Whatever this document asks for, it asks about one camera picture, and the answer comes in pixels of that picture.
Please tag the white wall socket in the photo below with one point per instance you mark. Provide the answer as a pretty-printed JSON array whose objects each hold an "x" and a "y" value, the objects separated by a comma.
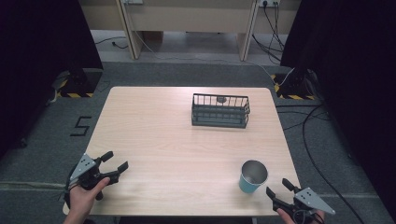
[
  {"x": 269, "y": 2},
  {"x": 132, "y": 1}
]

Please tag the beige desk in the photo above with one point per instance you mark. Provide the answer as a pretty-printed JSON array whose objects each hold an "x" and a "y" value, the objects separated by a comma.
[{"x": 186, "y": 18}]

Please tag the round dark knob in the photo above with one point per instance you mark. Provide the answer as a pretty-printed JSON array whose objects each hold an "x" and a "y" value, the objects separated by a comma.
[{"x": 221, "y": 99}]

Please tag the person's left hand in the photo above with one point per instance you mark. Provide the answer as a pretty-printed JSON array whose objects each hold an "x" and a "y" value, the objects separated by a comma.
[{"x": 82, "y": 199}]

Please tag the blue cup with metal inside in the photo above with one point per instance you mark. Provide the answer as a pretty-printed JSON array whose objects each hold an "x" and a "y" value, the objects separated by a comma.
[{"x": 252, "y": 177}]

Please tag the black stand base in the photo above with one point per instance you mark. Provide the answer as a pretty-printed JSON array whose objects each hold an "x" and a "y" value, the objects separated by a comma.
[
  {"x": 79, "y": 82},
  {"x": 295, "y": 85}
]

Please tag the person's right hand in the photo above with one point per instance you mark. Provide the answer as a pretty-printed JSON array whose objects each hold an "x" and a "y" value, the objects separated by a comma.
[{"x": 285, "y": 216}]

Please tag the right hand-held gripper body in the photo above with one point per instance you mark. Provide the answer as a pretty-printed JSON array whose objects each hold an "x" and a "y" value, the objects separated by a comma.
[{"x": 311, "y": 200}]

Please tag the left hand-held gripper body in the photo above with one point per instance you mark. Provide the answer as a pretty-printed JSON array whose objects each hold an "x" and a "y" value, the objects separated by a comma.
[{"x": 82, "y": 165}]

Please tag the black curtain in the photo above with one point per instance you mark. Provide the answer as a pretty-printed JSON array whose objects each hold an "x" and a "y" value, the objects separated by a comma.
[
  {"x": 351, "y": 93},
  {"x": 40, "y": 68}
]

